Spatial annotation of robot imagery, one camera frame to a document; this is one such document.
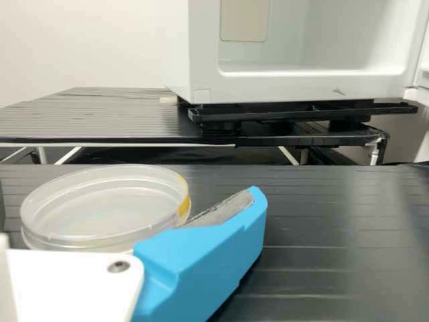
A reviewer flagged white incubator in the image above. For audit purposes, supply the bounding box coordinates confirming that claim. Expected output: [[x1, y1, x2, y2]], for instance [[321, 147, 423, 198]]
[[160, 0, 420, 105]]

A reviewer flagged black platform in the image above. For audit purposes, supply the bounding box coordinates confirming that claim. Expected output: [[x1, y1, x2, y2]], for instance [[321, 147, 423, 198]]
[[0, 163, 429, 322], [0, 86, 392, 166]]

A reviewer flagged black tray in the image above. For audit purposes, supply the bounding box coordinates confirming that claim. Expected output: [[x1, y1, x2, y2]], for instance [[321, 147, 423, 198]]
[[187, 99, 420, 135]]

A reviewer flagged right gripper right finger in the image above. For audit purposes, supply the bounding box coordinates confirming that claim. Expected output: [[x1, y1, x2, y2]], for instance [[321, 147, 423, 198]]
[[132, 186, 269, 322]]

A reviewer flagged petri dish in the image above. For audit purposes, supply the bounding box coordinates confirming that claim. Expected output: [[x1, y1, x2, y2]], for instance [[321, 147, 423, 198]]
[[19, 164, 192, 254]]

